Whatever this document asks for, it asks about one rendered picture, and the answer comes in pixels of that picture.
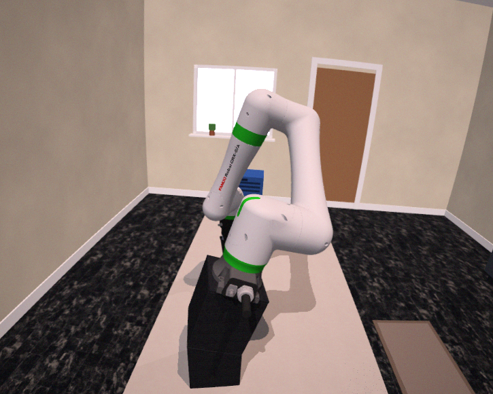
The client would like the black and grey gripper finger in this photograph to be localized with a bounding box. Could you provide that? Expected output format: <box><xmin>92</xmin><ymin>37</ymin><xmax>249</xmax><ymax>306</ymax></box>
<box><xmin>220</xmin><ymin>236</ymin><xmax>226</xmax><ymax>253</ymax></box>

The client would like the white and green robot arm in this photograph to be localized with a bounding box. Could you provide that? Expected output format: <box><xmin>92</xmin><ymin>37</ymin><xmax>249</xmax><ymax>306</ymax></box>
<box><xmin>203</xmin><ymin>88</ymin><xmax>333</xmax><ymax>318</ymax></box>

